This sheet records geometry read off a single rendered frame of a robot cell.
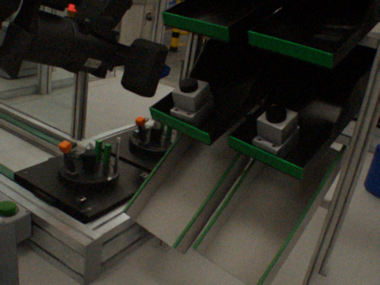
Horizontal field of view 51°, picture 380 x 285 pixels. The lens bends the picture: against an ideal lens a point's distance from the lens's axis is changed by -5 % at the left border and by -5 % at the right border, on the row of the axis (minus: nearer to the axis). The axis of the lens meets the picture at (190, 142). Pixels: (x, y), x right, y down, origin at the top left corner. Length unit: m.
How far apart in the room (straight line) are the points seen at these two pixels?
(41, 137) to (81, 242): 0.51
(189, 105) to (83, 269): 0.37
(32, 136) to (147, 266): 0.55
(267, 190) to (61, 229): 0.38
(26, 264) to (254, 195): 0.47
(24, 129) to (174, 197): 0.63
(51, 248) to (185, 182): 0.30
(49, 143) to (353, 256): 0.86
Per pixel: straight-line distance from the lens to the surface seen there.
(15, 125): 1.31
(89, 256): 0.80
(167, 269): 0.90
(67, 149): 0.88
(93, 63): 0.49
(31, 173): 0.98
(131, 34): 7.30
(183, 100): 0.66
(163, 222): 0.77
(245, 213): 0.74
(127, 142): 1.16
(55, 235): 0.84
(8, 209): 0.85
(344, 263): 1.07
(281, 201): 0.73
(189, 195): 0.77
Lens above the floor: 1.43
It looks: 22 degrees down
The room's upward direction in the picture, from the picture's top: 9 degrees clockwise
